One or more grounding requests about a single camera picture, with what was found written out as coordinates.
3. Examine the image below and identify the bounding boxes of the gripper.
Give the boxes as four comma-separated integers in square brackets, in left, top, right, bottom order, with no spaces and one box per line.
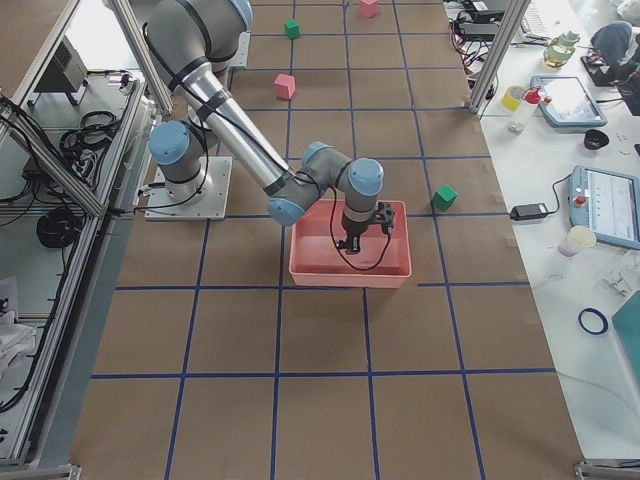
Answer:
[336,219,369,255]

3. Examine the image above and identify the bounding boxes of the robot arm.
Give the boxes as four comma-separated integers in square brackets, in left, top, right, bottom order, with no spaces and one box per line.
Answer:
[143,1,394,254]

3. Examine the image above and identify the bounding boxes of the pink plastic bin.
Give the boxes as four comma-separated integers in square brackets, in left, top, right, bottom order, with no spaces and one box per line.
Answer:
[288,198,414,288]

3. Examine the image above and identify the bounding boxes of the green foam cube far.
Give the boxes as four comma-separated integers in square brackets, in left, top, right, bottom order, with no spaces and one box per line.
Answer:
[432,184,458,211]

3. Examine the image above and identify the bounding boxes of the green foam cube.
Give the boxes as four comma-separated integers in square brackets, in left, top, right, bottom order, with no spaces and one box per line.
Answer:
[283,19,301,40]
[432,184,458,211]

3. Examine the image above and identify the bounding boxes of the pink foam cube centre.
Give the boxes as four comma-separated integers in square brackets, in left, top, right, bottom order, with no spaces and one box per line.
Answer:
[273,73,296,101]

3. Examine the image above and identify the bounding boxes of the pink foam cube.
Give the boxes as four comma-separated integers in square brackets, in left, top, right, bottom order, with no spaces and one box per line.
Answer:
[273,73,296,101]
[358,0,379,18]

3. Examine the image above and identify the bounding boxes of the black power adapter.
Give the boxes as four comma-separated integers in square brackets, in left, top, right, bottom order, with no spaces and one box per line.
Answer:
[509,203,549,221]

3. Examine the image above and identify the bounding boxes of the yellow tape roll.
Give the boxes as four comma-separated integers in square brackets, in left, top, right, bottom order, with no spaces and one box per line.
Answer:
[501,85,527,112]

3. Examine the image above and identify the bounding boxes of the green foam cube centre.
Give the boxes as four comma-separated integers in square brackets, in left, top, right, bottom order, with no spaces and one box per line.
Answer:
[283,19,301,40]

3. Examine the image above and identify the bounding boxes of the white cup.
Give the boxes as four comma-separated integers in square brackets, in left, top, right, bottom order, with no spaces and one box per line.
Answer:
[557,225,597,257]

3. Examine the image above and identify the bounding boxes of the pink foam cube near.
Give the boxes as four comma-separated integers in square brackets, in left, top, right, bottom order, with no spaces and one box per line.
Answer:
[358,0,379,18]

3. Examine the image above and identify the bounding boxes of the teach pendant tablet far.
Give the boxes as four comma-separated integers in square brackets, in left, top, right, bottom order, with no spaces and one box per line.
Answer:
[529,75,607,129]

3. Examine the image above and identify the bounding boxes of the teach pendant tablet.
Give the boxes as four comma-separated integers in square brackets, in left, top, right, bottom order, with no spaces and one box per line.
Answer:
[568,165,639,250]
[529,75,607,129]

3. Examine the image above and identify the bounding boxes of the teach pendant tablet near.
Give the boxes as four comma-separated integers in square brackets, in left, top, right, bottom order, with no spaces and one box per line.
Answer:
[568,165,639,250]

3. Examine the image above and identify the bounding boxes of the black bowl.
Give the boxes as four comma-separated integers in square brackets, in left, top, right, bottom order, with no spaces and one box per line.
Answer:
[583,129,610,151]

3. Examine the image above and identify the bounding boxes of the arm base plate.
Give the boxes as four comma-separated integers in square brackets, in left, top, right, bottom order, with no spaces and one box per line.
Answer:
[144,156,233,221]

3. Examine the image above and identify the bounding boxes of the blue tape ring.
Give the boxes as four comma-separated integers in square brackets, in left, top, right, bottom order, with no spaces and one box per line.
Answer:
[577,307,609,337]

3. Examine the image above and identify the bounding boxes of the aluminium frame post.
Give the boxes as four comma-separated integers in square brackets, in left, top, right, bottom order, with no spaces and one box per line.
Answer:
[467,0,530,113]

